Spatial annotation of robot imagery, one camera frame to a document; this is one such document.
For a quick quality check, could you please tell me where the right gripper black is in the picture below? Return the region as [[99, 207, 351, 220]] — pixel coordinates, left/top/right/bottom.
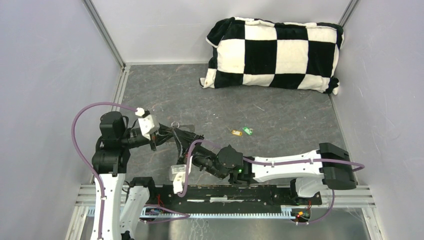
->
[[173, 125, 227, 180]]

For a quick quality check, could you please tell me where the yellow key tag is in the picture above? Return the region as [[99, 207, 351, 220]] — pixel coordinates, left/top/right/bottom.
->
[[231, 130, 243, 137]]

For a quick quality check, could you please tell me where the green key tag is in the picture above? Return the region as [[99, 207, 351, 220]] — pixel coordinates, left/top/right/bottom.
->
[[242, 126, 253, 136]]

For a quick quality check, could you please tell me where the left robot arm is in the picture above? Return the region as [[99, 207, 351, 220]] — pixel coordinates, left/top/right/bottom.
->
[[90, 108, 201, 240]]

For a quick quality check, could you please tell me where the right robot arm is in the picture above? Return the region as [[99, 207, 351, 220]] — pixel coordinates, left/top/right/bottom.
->
[[185, 142, 363, 204]]

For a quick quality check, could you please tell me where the left base circuit board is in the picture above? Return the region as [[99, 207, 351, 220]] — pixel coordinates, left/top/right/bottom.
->
[[143, 206, 164, 216]]

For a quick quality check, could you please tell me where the base circuit board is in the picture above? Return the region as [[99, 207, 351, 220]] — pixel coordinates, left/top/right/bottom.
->
[[143, 206, 164, 216], [291, 210, 311, 222]]

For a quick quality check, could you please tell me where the black white checkered pillow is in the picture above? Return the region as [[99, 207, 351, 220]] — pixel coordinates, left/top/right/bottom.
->
[[199, 17, 344, 95]]

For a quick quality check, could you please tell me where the right base circuit board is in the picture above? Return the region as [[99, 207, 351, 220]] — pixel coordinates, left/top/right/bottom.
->
[[291, 210, 311, 222]]

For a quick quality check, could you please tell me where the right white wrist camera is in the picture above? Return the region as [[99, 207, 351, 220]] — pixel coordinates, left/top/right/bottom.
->
[[168, 164, 187, 194]]

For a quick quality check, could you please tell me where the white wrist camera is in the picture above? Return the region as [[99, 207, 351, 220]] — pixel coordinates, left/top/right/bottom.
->
[[135, 107, 160, 140], [168, 164, 187, 194]]

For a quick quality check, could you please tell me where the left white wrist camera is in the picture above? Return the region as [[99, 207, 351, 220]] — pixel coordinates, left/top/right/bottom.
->
[[135, 107, 160, 140]]

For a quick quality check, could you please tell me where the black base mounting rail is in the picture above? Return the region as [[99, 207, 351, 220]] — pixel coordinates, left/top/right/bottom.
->
[[147, 185, 323, 214]]

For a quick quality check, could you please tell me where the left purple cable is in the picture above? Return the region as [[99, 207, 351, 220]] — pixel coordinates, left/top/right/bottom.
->
[[71, 102, 140, 240]]

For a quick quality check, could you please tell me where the white toothed cable strip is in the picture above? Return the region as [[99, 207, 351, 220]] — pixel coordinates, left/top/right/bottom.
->
[[86, 206, 299, 220]]

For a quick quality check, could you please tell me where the aluminium frame rail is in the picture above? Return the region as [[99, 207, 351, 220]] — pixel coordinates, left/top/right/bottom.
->
[[75, 184, 376, 208]]

